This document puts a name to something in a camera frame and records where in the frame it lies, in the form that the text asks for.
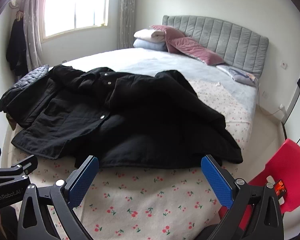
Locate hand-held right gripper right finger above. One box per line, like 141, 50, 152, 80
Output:
201, 154, 284, 240

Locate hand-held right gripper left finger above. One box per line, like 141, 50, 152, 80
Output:
17, 155, 100, 240

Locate black jacket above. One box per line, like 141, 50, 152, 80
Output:
5, 66, 243, 170

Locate dark hanging clothes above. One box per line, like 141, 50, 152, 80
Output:
6, 17, 29, 77

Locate brown garment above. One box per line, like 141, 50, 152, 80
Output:
6, 113, 17, 131

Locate bed with cherry print sheet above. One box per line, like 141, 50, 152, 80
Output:
2, 47, 259, 240

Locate small orange device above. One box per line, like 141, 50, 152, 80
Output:
275, 179, 287, 197

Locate red plastic chair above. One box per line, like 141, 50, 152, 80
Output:
219, 139, 300, 240

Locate dark quilted puffer jacket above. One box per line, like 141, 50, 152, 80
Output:
0, 64, 50, 115

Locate lilac printed pillow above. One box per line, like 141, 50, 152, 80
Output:
216, 65, 259, 86

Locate grey patterned curtain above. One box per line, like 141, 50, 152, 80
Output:
117, 0, 138, 50
22, 0, 50, 73

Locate light blue bed blanket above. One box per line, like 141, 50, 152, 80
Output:
62, 48, 257, 120

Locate large pink pillow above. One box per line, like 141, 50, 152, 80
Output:
169, 37, 225, 65

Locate grey padded headboard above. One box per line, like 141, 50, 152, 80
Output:
162, 15, 269, 79

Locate pale blue folded blanket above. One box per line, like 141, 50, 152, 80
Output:
133, 39, 168, 52

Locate white folded blanket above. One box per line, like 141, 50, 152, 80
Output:
134, 29, 167, 43

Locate small pink pillow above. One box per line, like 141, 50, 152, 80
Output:
150, 25, 185, 53

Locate window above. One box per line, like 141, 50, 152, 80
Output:
41, 0, 111, 41

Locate white cable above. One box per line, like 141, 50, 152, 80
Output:
256, 87, 283, 123

